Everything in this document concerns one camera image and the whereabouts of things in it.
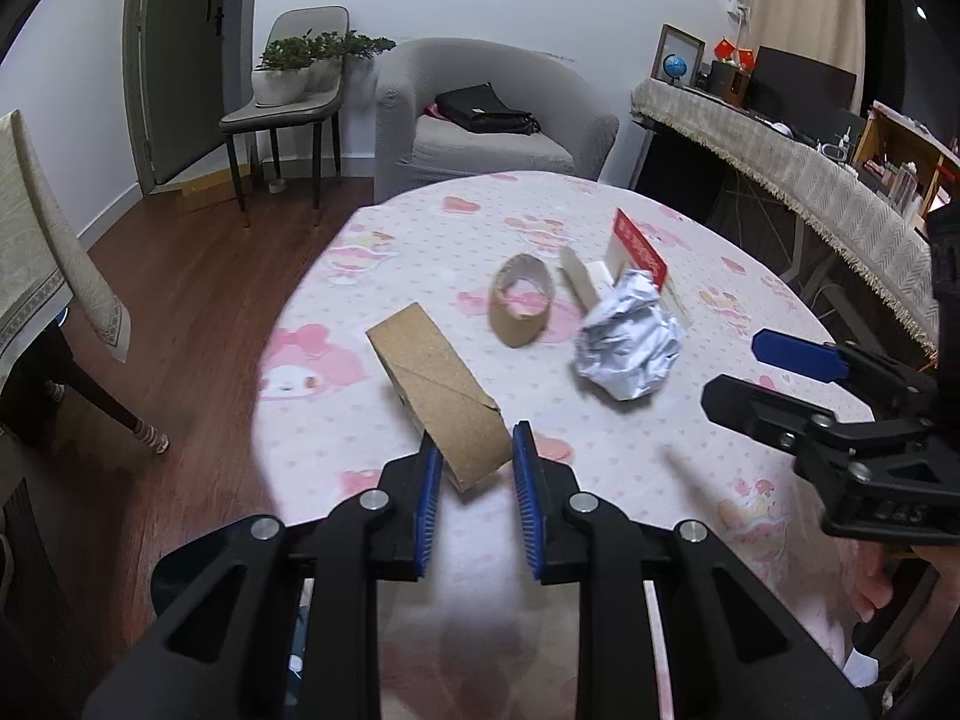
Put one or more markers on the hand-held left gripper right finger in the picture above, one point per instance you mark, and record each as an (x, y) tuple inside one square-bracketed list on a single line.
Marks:
[(525, 495)]

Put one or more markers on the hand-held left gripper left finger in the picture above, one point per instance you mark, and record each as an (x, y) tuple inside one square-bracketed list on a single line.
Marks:
[(427, 510)]

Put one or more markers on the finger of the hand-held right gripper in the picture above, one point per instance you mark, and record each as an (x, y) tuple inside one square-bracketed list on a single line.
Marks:
[(795, 354), (750, 409)]

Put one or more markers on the foil ball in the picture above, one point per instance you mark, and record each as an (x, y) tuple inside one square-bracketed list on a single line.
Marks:
[(626, 345)]

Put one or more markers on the person's right hand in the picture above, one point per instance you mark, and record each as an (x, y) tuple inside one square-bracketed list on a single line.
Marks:
[(877, 577)]

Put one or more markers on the pink printed tablecloth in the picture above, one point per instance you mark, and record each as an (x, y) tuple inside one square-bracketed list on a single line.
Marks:
[(600, 435)]

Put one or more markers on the round brown cardboard roll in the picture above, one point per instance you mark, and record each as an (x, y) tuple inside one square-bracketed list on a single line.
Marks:
[(517, 330)]

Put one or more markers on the beige fringed desk cloth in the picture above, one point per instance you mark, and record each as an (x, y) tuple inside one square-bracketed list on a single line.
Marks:
[(810, 172)]

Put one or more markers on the white paper sheet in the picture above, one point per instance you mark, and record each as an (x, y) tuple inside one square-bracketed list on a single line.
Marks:
[(859, 667)]

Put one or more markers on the white cardboard box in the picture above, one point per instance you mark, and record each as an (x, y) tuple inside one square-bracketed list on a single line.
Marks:
[(637, 247)]

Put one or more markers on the cardboard organizer box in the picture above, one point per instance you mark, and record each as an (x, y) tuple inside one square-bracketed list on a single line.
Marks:
[(900, 157)]

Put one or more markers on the black monitor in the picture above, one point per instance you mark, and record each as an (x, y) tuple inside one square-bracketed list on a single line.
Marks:
[(802, 86)]

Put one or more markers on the brown wooden box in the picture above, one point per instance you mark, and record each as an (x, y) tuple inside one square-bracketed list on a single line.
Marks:
[(727, 81)]

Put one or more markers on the small red flags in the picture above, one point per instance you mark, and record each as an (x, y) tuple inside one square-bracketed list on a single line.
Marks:
[(733, 52)]

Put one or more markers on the small blue globe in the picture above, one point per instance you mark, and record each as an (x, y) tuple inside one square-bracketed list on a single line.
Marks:
[(674, 66)]

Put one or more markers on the dark wooden table leg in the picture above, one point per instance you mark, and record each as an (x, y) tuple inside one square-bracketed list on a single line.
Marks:
[(105, 405)]

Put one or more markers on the beige curtain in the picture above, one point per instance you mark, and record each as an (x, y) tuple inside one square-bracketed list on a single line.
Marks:
[(802, 0)]

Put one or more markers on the flat cardboard piece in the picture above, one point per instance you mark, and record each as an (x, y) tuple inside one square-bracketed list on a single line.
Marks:
[(210, 191)]

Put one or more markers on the black bag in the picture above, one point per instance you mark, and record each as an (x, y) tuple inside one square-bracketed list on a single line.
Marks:
[(480, 109)]

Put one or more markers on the grey armchair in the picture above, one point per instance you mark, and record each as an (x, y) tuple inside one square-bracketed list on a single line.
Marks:
[(480, 60)]

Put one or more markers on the potted plant white pot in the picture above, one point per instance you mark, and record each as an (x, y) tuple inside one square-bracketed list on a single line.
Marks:
[(326, 64), (367, 45), (281, 82)]

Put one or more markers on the beige patterned tablecloth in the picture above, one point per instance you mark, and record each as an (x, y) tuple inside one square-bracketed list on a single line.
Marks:
[(37, 240)]

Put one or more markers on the grey dining chair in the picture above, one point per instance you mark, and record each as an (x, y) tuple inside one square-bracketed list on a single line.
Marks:
[(315, 22)]

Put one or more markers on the grey door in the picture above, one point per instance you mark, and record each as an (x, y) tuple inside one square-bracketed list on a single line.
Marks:
[(180, 75)]

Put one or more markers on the picture frame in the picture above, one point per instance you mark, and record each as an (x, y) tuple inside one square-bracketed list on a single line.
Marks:
[(667, 37)]

